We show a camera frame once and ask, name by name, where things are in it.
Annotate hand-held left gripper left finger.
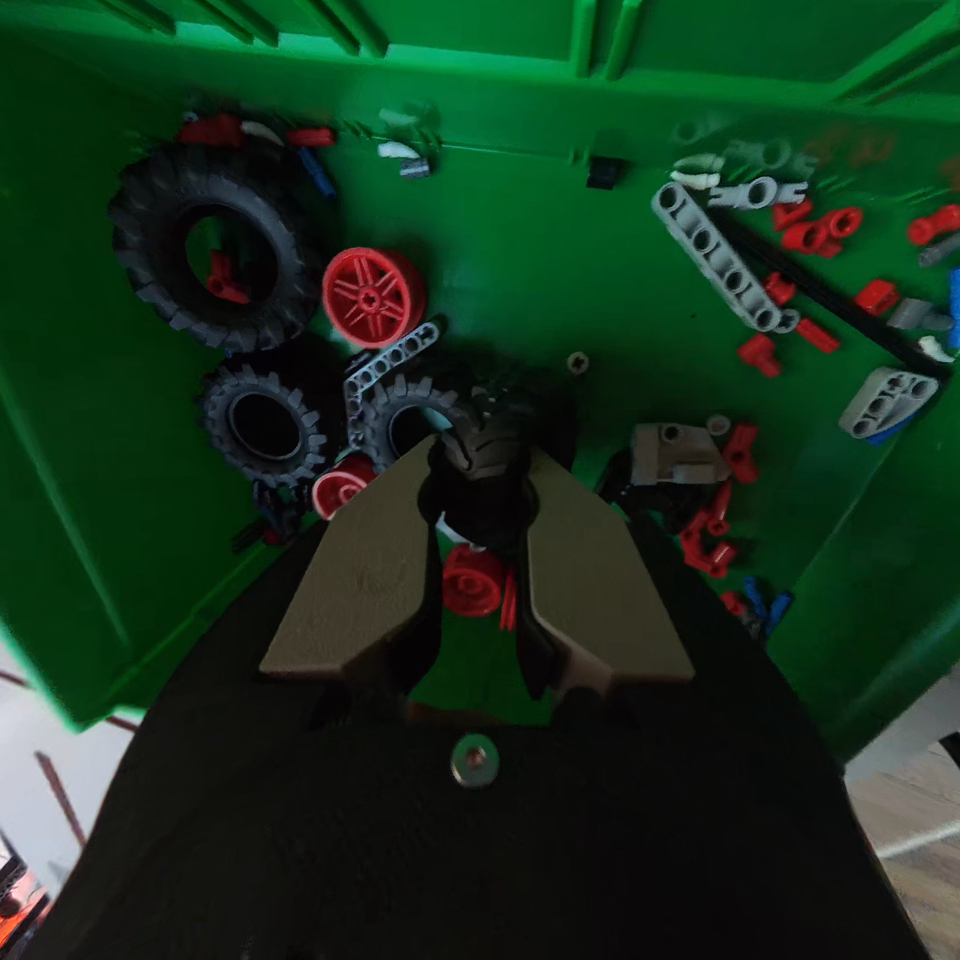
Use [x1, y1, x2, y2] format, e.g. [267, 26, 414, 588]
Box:
[258, 436, 445, 704]

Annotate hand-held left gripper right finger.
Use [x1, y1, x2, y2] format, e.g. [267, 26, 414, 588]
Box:
[516, 448, 696, 701]

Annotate large black tractor toy tire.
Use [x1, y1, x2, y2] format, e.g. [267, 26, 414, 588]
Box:
[107, 138, 324, 354]
[420, 352, 582, 552]

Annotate green plastic bin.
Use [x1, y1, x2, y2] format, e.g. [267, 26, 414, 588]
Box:
[0, 0, 960, 762]

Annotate bunch of black toy pins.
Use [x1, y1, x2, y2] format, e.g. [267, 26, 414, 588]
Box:
[232, 480, 316, 552]

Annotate grey angular toy block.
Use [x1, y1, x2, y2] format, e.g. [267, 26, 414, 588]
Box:
[628, 421, 732, 487]

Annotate small black lugged toy tire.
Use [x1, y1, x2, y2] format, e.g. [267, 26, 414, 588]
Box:
[360, 375, 470, 474]
[196, 360, 331, 489]

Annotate cluster of small red connectors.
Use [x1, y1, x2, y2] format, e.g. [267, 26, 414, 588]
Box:
[738, 202, 960, 376]
[678, 423, 760, 579]

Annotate thin grey holed toy beam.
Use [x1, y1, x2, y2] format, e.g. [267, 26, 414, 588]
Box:
[343, 321, 444, 455]

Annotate red spoked toy wheel rim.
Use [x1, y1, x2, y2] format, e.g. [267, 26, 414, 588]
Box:
[321, 247, 429, 350]

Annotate red toy angle connector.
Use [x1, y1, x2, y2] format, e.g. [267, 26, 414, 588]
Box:
[204, 251, 252, 305]

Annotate grey rounded holed toy plate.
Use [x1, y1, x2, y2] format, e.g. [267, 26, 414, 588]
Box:
[837, 366, 940, 440]

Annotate long black toy beam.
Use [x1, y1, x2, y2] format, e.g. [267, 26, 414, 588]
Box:
[708, 206, 954, 380]

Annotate thick grey holed toy beam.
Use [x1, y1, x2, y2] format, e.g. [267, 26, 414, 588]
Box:
[651, 182, 800, 335]

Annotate grey toy connector with holes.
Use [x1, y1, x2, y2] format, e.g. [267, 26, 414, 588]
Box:
[708, 176, 811, 210]

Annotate red toy axle connector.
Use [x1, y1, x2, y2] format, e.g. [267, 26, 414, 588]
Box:
[177, 114, 245, 147]

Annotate black toy frame pieces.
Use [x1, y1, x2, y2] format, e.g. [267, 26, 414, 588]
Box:
[600, 450, 714, 537]

